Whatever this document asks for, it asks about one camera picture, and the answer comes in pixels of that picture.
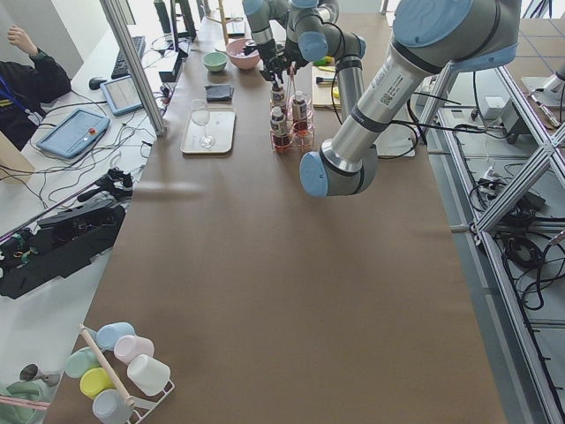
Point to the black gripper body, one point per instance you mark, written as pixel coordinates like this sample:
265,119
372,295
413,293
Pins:
292,54
267,51

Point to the tea bottle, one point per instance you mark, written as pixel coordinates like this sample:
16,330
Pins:
279,130
278,97
299,112

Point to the copper wire bottle basket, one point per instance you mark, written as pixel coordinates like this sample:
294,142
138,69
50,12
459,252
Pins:
302,141

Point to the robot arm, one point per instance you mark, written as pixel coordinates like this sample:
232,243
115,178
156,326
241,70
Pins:
426,37
259,14

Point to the metal muddler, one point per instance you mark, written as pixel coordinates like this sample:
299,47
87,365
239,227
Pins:
321,80

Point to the pink bowl with ice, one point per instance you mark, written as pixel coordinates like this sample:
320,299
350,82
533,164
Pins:
235,51

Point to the wooden cutting board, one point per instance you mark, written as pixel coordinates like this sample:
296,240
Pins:
324,95

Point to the green bowl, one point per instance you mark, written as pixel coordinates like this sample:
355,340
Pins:
215,61

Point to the grey folded cloth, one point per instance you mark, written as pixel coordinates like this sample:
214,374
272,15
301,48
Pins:
219,93

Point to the wine glass on tray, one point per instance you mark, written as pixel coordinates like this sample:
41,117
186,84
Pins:
200,115

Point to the cream serving tray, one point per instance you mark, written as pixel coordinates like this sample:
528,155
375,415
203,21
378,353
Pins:
220,127

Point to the blue teach pendant far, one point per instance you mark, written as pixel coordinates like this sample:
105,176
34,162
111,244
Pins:
121,95

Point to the blue teach pendant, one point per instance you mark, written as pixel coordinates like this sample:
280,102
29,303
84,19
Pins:
75,134
121,95

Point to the black computer mouse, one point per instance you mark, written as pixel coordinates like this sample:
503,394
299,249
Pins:
96,82

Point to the blue teach pendant near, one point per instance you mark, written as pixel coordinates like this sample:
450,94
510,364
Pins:
75,134

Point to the seated person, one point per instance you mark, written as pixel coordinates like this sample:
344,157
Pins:
25,88

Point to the black plastic device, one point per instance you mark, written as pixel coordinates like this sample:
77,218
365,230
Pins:
66,242

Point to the pale pink cup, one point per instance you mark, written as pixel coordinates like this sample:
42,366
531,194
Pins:
128,347

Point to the light blue cup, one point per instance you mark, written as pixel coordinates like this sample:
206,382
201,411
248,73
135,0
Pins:
107,335

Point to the white cup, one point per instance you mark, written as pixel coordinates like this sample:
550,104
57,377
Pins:
149,374

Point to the mint green cup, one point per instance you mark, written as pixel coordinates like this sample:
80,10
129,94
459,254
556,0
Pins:
79,362

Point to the yellow cup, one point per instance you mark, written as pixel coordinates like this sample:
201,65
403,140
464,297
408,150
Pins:
94,381

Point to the grey blue cup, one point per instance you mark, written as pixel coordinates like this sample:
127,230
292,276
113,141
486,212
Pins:
109,407

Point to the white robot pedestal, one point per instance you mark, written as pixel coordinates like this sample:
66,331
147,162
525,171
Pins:
397,140

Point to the aluminium frame post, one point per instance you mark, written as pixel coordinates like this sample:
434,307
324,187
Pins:
117,23

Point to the wooden rack handle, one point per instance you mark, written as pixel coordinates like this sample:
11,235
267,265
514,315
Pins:
123,392

